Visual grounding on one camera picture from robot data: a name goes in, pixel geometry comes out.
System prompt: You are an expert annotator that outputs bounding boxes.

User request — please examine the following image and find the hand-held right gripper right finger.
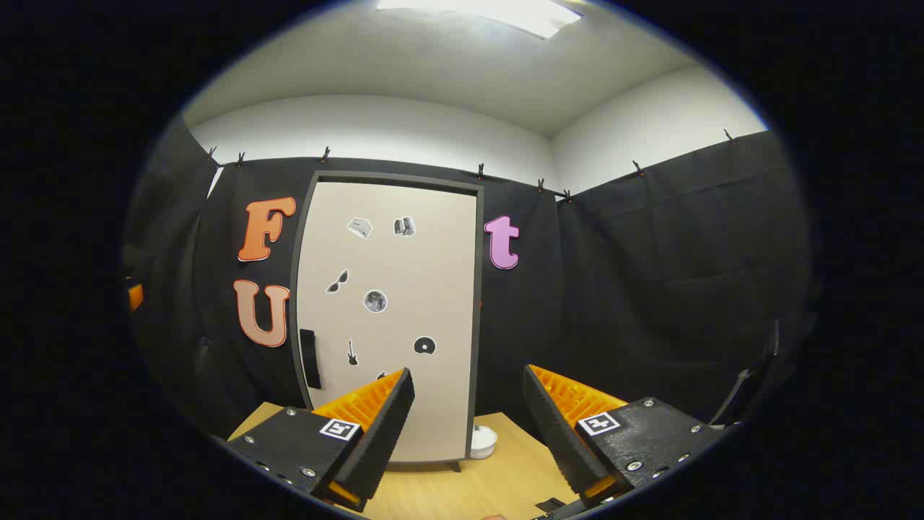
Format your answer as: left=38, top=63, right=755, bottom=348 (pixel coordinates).
left=522, top=364, right=725, bottom=508

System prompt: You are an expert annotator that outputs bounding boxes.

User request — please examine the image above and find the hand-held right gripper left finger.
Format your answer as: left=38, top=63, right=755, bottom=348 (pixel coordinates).
left=226, top=367, right=417, bottom=514

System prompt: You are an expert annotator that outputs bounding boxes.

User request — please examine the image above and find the black cabinet door handle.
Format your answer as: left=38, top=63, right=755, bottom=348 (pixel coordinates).
left=300, top=329, right=322, bottom=389

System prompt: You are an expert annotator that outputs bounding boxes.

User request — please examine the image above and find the beige cabinet door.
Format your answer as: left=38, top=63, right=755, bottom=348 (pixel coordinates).
left=296, top=181, right=477, bottom=463

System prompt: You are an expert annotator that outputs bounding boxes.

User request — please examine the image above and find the dark grey cabinet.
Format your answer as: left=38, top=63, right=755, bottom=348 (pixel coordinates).
left=289, top=170, right=486, bottom=475

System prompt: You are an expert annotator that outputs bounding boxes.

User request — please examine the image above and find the white round container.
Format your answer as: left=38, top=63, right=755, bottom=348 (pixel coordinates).
left=471, top=425, right=499, bottom=460

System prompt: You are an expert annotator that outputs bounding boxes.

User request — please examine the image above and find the black backdrop cloth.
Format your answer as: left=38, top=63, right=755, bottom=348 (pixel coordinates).
left=123, top=116, right=813, bottom=441

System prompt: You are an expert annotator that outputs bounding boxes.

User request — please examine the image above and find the row of black cloth clips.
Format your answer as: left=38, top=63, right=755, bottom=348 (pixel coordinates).
left=208, top=129, right=736, bottom=203

